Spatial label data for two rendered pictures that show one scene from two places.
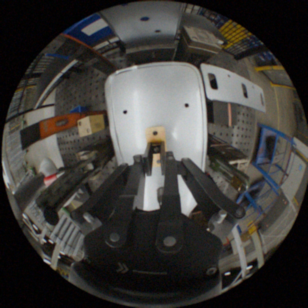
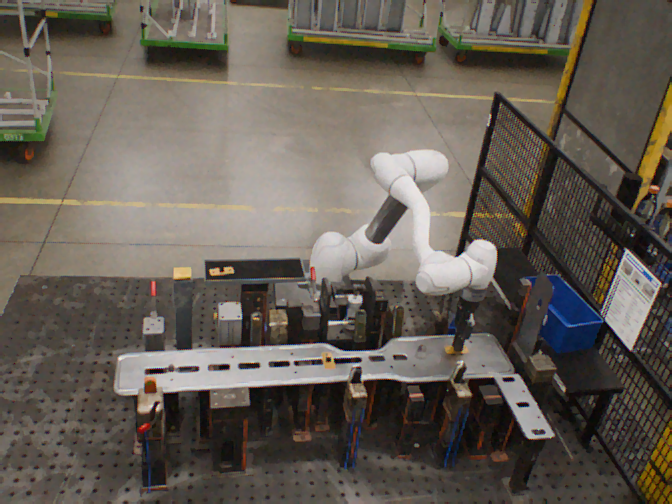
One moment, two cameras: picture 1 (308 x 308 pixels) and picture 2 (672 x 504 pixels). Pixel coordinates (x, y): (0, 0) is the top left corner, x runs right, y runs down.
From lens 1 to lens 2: 2.40 m
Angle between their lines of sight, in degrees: 61
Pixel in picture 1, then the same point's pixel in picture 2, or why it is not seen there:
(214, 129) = (460, 478)
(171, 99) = (483, 359)
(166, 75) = (498, 358)
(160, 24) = (530, 338)
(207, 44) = (532, 362)
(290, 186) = not seen: outside the picture
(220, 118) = (484, 389)
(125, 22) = (526, 323)
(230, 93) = (507, 390)
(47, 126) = not seen: hidden behind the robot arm
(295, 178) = not seen: outside the picture
